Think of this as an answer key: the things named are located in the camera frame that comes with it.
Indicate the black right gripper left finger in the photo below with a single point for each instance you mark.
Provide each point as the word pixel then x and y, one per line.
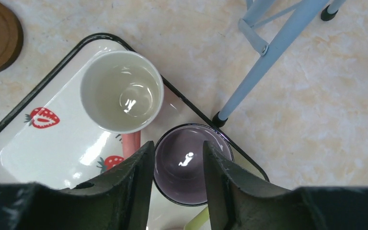
pixel 118 199

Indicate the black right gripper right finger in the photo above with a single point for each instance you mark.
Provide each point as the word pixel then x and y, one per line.
pixel 240 200

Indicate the purple mug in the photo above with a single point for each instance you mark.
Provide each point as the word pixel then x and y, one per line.
pixel 179 169

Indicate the white strawberry tray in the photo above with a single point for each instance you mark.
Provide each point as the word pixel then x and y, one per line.
pixel 64 154

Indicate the pink mug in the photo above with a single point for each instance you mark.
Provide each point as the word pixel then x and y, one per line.
pixel 122 92

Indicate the light blue music stand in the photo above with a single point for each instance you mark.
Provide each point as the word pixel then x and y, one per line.
pixel 302 13

